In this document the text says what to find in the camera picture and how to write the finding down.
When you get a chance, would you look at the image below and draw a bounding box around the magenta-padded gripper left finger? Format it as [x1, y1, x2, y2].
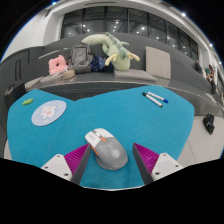
[41, 143, 92, 186]

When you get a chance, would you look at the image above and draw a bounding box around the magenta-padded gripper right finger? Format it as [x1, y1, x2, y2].
[132, 142, 184, 185]

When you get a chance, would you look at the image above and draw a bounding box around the grey white computer mouse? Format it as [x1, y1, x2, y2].
[84, 127, 129, 171]

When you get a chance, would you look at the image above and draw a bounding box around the round light blue mouse pad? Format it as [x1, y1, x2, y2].
[31, 99, 68, 127]

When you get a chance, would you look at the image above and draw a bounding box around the black bag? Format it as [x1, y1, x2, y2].
[202, 113, 216, 135]

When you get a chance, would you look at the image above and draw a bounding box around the white marker with blue cap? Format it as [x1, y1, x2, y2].
[146, 91, 169, 104]

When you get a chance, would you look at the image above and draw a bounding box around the green eraser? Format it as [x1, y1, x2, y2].
[21, 98, 35, 107]

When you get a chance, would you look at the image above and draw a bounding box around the black suitcase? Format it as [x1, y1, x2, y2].
[3, 79, 27, 109]

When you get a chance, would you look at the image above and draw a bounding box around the square grey seat cushion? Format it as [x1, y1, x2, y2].
[24, 75, 45, 90]

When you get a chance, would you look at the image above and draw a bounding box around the round grey seat cushion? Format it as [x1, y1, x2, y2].
[39, 72, 64, 85]

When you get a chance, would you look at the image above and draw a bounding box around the flat grey seat cushion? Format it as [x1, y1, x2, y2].
[113, 68, 158, 83]

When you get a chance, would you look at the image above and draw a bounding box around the pink plush cushion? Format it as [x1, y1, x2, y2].
[48, 54, 69, 76]

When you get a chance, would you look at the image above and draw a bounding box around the person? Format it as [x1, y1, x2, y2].
[194, 59, 204, 74]
[204, 64, 218, 95]

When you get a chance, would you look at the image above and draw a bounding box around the upright grey seat cushion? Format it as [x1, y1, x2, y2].
[144, 45, 172, 80]

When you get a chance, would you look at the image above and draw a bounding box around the dark blue patterned cloth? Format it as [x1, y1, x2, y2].
[90, 54, 114, 73]

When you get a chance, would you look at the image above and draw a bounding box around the grey backpack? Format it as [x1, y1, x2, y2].
[67, 42, 95, 74]

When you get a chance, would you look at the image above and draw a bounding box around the green plush dragon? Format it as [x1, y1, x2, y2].
[81, 31, 141, 72]

